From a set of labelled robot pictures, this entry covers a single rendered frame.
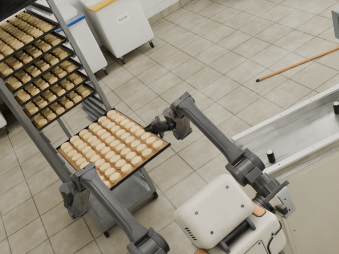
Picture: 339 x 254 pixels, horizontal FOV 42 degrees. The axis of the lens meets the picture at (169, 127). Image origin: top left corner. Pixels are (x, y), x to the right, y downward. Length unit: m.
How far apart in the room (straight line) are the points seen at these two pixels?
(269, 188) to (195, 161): 2.02
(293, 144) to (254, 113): 1.64
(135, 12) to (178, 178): 2.32
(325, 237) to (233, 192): 1.12
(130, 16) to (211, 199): 3.93
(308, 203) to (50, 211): 2.29
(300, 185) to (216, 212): 0.80
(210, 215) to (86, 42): 3.84
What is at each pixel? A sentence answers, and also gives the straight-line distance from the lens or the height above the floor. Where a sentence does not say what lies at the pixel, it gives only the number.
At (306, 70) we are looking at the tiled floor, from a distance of 4.08.
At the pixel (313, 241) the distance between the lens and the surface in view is 2.39.
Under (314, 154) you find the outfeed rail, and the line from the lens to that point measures 2.01.
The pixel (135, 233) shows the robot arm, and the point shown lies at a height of 1.24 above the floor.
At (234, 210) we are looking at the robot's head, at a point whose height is 1.26.
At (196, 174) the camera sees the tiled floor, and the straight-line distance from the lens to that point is 3.39.
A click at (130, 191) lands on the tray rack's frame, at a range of 3.30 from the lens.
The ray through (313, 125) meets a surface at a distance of 2.20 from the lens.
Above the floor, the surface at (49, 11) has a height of 1.58.
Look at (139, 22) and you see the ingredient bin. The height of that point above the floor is 0.38.
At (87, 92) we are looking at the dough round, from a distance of 2.72.
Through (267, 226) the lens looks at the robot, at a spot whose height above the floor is 1.17.
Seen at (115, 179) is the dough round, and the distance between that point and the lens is 2.01.
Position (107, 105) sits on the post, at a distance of 2.76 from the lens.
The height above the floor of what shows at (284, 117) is 0.89.
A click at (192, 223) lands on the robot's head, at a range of 1.32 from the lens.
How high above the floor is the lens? 2.28
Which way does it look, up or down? 35 degrees down
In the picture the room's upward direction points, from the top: 25 degrees counter-clockwise
